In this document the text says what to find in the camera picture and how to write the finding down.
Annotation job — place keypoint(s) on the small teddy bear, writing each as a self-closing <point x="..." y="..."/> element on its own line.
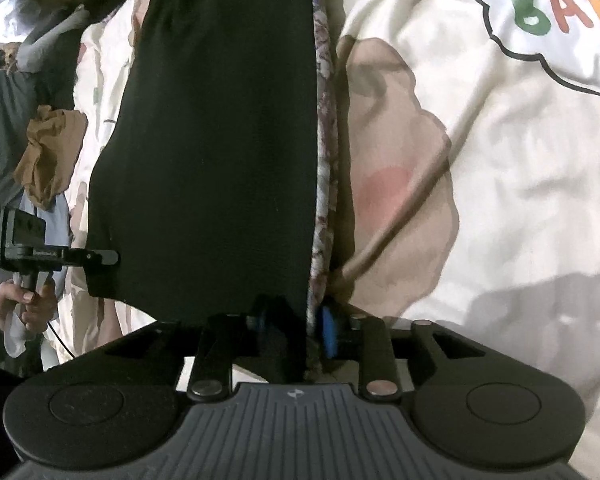
<point x="8" y="57"/>

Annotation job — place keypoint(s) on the grey plush toy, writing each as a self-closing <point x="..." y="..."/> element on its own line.
<point x="40" y="42"/>

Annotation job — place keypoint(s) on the white bear print duvet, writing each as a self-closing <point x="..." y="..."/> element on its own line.
<point x="473" y="130"/>

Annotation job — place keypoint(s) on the person's left hand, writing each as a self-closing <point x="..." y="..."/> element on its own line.
<point x="38" y="308"/>

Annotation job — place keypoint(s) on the light blue jeans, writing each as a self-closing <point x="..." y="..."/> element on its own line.
<point x="57" y="233"/>

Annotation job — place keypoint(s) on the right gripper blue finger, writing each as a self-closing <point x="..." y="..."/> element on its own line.
<point x="330" y="331"/>

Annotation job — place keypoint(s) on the brown garment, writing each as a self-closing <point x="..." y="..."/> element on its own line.
<point x="54" y="142"/>

